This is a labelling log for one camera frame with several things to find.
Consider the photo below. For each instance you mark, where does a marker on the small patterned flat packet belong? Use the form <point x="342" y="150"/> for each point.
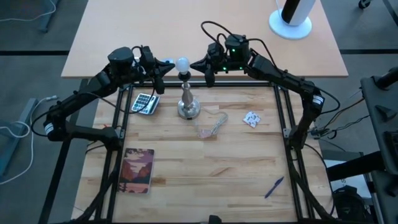
<point x="252" y="119"/>

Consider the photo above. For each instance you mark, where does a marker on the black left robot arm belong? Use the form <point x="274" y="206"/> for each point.
<point x="84" y="93"/>

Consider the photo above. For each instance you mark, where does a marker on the black aluminium table frame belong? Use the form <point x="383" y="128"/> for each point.
<point x="287" y="161"/>

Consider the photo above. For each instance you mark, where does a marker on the white black tower fan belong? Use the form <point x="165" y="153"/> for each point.
<point x="290" y="21"/>

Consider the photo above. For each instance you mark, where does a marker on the landscape cover notebook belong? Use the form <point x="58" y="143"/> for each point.
<point x="136" y="171"/>

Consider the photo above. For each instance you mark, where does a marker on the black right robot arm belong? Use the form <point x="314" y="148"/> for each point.
<point x="280" y="76"/>

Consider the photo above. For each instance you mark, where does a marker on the dark grey equipment stand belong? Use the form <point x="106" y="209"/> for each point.
<point x="382" y="124"/>

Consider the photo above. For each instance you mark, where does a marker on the silver table lamp base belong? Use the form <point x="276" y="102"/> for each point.
<point x="188" y="107"/>

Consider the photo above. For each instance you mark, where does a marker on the white lightbulb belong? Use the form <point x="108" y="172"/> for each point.
<point x="182" y="63"/>

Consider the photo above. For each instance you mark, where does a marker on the blue pen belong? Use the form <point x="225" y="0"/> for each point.
<point x="274" y="187"/>

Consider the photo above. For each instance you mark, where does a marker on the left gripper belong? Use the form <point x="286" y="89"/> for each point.
<point x="141" y="70"/>

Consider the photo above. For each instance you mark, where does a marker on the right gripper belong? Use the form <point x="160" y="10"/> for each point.
<point x="231" y="66"/>

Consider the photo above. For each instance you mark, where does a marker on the grey desk calculator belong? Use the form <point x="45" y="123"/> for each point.
<point x="144" y="103"/>

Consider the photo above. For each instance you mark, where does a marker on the black bag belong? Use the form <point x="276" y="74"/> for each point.
<point x="351" y="203"/>

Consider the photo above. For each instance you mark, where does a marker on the light wood table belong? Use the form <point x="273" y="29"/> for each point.
<point x="140" y="31"/>

